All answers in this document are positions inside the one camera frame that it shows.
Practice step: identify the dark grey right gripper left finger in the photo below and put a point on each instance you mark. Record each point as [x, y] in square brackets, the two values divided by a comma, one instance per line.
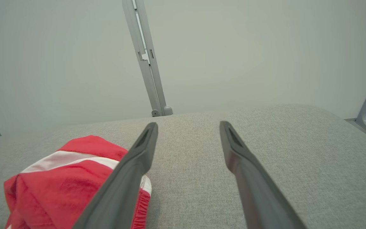
[122, 187]

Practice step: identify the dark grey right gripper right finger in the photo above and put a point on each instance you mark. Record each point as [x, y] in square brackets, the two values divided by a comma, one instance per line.
[256, 194]

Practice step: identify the red shorts with white stripes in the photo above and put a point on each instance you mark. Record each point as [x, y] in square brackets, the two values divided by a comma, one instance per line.
[59, 197]

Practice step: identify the grey metal frame post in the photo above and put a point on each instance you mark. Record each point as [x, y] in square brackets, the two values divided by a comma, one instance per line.
[146, 73]

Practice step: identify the grey metal stand frame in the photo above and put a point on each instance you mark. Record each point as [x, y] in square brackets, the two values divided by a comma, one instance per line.
[365, 114]

